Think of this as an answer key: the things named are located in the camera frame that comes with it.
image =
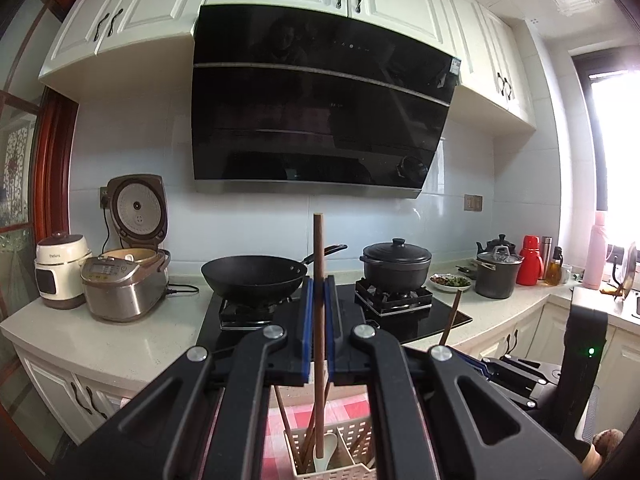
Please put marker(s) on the red thermos jug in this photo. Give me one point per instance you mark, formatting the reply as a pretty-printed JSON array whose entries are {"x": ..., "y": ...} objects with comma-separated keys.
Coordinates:
[{"x": 529, "y": 265}]

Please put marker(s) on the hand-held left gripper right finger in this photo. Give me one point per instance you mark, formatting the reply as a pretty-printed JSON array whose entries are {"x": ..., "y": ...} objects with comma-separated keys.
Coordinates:
[{"x": 330, "y": 330}]

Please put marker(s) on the plate with food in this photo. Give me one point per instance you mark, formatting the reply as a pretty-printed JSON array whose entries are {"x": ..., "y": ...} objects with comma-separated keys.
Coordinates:
[{"x": 450, "y": 282}]

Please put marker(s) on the white perforated utensil basket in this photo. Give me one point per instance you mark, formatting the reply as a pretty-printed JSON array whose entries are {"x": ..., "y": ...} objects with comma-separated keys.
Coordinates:
[{"x": 355, "y": 435}]

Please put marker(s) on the black glass range hood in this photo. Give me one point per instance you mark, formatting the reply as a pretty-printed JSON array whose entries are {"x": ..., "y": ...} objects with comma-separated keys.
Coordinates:
[{"x": 320, "y": 110}]

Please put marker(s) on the black lidded cooking pot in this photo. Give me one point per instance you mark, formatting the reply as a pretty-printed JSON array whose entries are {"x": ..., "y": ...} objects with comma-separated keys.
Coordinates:
[{"x": 397, "y": 265}]

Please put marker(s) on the red white checkered tablecloth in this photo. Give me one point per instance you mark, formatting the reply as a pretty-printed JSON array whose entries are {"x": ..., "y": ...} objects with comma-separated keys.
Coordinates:
[{"x": 345, "y": 407}]

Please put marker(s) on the white stone kitchen countertop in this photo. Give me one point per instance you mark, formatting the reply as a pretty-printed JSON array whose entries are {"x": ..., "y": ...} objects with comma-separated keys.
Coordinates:
[{"x": 125, "y": 345}]

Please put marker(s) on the oil bottle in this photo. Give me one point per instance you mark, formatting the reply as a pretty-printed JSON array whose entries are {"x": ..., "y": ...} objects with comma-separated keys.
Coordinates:
[{"x": 553, "y": 272}]

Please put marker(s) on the white upper kitchen cabinets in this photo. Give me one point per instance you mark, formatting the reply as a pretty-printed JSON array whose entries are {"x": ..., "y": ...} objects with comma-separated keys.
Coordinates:
[{"x": 150, "y": 5}]

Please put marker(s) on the person's right forearm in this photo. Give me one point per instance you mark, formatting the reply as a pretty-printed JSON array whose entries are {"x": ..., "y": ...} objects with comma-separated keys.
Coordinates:
[{"x": 607, "y": 440}]

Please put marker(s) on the large white ceramic spoon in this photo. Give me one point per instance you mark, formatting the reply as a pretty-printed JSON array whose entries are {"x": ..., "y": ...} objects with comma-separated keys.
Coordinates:
[{"x": 327, "y": 444}]

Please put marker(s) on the steel vacuum bottle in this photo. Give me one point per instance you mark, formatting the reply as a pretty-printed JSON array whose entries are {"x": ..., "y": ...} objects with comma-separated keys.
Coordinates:
[{"x": 546, "y": 255}]

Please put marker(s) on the pink water bottle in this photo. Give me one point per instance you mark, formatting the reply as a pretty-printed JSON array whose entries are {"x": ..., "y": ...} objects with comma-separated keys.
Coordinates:
[{"x": 596, "y": 255}]

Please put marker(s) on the black wok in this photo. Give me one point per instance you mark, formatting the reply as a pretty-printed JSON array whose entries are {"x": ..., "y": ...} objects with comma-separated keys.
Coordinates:
[{"x": 250, "y": 275}]

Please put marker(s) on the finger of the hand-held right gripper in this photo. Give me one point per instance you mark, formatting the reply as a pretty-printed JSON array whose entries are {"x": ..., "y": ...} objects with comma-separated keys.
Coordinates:
[
  {"x": 482, "y": 365},
  {"x": 515, "y": 392}
]

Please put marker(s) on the black teapot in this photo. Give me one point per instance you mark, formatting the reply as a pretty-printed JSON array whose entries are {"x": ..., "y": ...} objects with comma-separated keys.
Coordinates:
[{"x": 497, "y": 245}]

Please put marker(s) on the red wooden glass sliding door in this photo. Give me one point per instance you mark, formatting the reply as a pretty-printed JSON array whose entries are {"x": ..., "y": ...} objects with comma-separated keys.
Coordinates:
[{"x": 52, "y": 160}]

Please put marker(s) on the wall power outlet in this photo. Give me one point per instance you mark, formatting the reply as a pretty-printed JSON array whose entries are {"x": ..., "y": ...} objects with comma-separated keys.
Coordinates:
[{"x": 105, "y": 197}]

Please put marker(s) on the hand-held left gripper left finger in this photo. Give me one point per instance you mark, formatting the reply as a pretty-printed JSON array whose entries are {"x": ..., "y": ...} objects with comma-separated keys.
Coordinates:
[{"x": 307, "y": 330}]

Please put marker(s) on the bronze wall switch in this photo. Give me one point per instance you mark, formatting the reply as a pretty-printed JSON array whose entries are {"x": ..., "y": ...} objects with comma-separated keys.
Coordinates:
[{"x": 473, "y": 202}]

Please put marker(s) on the small white electric cooker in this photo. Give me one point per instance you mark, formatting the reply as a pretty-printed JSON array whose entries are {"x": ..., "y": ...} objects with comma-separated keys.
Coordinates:
[{"x": 57, "y": 275}]

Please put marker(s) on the kitchen window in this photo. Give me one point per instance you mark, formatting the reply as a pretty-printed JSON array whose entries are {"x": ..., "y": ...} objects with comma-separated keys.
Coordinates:
[{"x": 620, "y": 135}]

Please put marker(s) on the round metal lid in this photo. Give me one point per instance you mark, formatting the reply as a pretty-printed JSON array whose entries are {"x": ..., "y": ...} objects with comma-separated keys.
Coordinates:
[{"x": 627, "y": 270}]

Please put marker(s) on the grey stockpot with lid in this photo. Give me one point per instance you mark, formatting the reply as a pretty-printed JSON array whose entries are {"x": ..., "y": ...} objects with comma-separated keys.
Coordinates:
[{"x": 497, "y": 277}]

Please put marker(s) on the black glass gas stove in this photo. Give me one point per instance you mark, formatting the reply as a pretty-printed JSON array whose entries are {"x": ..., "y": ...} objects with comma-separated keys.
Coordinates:
[{"x": 400, "y": 325}]

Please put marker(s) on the small white cup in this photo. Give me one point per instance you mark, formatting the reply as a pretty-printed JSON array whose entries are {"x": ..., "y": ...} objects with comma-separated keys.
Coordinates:
[{"x": 566, "y": 274}]

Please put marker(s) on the steel rice cooker open lid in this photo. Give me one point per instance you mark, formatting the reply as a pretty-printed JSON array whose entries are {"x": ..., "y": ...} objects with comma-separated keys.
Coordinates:
[{"x": 122, "y": 285}]

